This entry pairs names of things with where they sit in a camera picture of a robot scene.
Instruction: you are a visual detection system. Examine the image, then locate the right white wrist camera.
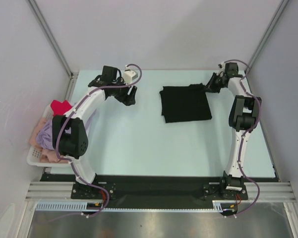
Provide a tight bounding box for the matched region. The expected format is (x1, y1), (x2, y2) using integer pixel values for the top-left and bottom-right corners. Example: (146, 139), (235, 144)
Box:
(218, 61), (226, 70)

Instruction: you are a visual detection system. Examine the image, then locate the aluminium front rail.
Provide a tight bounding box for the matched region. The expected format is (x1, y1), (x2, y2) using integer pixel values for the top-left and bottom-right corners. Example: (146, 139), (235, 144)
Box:
(25, 182), (296, 203)

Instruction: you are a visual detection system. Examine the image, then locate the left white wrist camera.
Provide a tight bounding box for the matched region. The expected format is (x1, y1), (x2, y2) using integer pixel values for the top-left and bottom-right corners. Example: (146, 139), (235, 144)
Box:
(122, 65), (138, 84)

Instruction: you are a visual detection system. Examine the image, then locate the black t shirt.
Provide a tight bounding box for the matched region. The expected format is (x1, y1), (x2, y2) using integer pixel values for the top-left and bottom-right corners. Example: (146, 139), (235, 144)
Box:
(160, 84), (212, 123)

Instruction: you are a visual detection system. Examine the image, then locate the pink t shirt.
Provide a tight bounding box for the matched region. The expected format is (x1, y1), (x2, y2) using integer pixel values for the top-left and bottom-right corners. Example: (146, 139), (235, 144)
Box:
(29, 119), (66, 163)

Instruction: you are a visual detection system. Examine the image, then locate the right aluminium corner post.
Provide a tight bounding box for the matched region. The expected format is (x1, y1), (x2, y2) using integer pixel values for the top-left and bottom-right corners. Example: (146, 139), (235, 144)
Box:
(245, 0), (291, 74)

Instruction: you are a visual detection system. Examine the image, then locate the lilac t shirt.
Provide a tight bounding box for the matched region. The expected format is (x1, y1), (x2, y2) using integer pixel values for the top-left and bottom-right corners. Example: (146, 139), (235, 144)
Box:
(36, 111), (97, 151)

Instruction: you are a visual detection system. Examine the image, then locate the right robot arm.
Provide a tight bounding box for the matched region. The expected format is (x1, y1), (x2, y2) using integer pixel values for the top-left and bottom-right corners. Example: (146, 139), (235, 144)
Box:
(205, 59), (262, 200)

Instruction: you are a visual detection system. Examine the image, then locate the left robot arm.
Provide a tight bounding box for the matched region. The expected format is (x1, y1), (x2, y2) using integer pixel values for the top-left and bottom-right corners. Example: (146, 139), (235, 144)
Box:
(52, 63), (142, 201)

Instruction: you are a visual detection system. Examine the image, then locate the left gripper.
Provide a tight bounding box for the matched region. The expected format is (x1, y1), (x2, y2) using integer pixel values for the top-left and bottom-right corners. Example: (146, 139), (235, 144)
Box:
(111, 77), (137, 106)

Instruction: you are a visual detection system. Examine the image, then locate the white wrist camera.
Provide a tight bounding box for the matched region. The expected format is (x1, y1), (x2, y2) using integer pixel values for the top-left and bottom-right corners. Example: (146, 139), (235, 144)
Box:
(122, 65), (138, 84)
(218, 61), (226, 70)

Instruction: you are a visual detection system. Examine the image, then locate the white slotted cable duct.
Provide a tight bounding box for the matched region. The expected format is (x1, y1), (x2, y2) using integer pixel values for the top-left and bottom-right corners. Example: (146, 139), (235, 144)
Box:
(36, 201), (236, 213)

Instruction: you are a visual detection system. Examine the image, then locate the left aluminium corner post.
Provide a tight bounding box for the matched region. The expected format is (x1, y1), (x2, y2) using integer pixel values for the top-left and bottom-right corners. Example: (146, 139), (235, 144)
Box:
(26, 0), (73, 78)

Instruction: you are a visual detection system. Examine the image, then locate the red t shirt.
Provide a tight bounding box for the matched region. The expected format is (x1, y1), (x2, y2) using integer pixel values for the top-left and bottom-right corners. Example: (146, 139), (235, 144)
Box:
(50, 100), (72, 116)

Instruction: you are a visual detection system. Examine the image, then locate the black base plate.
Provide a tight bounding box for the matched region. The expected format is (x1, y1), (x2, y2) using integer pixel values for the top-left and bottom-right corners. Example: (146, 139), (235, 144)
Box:
(41, 173), (280, 209)

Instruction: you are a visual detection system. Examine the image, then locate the white laundry basket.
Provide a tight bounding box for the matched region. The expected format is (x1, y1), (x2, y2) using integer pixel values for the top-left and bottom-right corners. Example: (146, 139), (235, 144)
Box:
(26, 104), (69, 168)

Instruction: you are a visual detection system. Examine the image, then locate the aluminium corner post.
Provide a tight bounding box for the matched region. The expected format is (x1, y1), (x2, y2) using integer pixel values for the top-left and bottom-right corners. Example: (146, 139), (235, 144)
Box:
(245, 0), (291, 74)
(26, 0), (73, 78)

